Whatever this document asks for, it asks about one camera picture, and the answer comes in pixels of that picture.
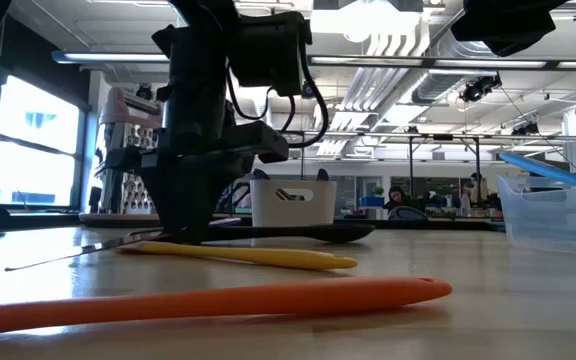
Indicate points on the black ceiling camera rig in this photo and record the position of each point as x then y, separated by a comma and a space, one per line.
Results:
478, 89

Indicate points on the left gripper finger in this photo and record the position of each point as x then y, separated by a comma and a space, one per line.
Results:
218, 200
168, 200

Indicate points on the blue silicone spoon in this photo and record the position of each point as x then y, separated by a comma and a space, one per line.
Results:
548, 170

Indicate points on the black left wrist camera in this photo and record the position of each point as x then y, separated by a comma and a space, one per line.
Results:
268, 50

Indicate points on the long ceiling light bar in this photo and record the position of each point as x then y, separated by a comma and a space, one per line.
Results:
118, 57

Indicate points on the black slotted spoon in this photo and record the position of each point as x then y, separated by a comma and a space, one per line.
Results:
318, 232

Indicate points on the black ceiling camera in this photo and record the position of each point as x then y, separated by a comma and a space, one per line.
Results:
144, 92

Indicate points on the yellow silicone spatula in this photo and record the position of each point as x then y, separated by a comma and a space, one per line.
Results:
268, 256

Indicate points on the person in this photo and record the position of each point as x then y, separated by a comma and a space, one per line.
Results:
473, 192
398, 197

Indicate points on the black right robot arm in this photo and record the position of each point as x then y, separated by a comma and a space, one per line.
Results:
508, 25

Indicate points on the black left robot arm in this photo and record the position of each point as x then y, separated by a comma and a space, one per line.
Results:
198, 60

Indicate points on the black aluminium table frame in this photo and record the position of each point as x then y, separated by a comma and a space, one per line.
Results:
418, 225

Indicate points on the orange silicone spatula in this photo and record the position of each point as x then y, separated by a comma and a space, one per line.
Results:
218, 302

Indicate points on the white plastic bin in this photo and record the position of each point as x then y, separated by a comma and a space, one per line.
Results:
293, 212

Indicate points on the clear plastic bin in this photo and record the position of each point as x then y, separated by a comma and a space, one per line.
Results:
553, 220

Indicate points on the dark office chair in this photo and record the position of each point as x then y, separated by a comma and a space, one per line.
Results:
408, 214

